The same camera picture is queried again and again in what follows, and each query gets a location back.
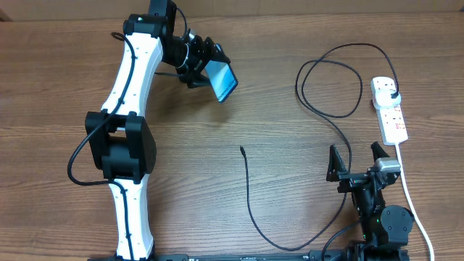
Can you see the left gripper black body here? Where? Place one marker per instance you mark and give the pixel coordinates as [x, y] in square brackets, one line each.
[196, 59]

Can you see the white charger plug adapter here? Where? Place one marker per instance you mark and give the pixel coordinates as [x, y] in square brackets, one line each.
[383, 98]

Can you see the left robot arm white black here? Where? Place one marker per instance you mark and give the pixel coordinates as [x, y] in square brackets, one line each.
[122, 145]

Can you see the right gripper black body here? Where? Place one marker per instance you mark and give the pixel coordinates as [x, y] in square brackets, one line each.
[351, 181]

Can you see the white power strip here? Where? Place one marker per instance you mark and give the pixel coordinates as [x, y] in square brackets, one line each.
[391, 121]

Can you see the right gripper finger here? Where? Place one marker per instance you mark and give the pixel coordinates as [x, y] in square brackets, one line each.
[336, 167]
[378, 151]

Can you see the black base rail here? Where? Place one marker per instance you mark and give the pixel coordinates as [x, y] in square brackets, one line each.
[314, 255]

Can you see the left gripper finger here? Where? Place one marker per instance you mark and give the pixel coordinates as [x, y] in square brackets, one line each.
[214, 52]
[196, 79]

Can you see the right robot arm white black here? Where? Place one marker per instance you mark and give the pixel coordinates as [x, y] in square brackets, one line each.
[385, 228]

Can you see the blue Galaxy smartphone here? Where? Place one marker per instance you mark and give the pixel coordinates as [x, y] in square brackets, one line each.
[222, 79]

